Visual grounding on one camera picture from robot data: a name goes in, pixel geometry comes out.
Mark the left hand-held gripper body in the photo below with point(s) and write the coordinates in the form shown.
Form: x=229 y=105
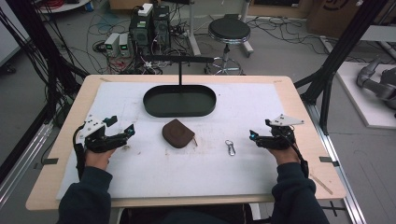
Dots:
x=99 y=141

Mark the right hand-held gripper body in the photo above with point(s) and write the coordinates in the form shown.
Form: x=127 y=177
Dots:
x=280 y=137

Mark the brown leather pouch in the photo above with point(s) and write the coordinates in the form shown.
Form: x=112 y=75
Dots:
x=177 y=133

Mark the black oval tray with hanger stand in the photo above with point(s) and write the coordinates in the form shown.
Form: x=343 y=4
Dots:
x=179 y=103

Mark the person's left hand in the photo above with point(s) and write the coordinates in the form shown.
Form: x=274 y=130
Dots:
x=98 y=158

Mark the person's right hand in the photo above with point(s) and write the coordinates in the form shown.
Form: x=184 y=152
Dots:
x=284 y=155

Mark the white table mat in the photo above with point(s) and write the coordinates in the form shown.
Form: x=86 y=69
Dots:
x=186 y=174

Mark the grey power supply unit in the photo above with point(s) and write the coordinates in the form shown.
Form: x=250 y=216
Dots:
x=124 y=45
x=112 y=43

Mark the white desk leg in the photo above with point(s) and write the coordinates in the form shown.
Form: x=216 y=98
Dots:
x=193 y=31
x=247 y=46

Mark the white platform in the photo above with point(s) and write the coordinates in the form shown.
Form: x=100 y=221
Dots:
x=358 y=96

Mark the black computer tower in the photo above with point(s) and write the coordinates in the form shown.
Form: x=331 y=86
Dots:
x=141 y=31
x=162 y=26

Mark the black round stool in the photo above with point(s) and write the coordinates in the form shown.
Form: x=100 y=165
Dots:
x=229 y=29

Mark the white box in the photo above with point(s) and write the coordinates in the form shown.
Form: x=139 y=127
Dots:
x=145 y=9

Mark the white round table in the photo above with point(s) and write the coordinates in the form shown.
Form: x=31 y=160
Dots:
x=65 y=6

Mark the cardboard box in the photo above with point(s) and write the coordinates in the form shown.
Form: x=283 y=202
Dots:
x=333 y=17

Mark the aluminium rail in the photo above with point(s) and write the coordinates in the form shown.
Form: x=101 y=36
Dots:
x=18 y=174
x=339 y=174

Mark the black metal frame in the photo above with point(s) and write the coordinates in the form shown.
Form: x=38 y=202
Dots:
x=31 y=34
x=351 y=34

